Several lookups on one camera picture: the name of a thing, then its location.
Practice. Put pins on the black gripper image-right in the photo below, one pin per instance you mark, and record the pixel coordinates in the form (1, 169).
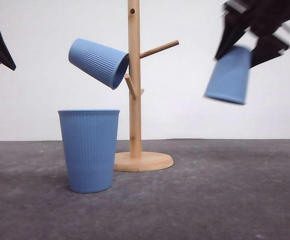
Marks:
(263, 17)

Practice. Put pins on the blue ribbed cup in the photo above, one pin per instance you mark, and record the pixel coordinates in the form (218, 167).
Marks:
(102, 63)
(91, 139)
(229, 78)

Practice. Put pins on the wooden mug tree stand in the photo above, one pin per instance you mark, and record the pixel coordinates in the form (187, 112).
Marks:
(137, 160)

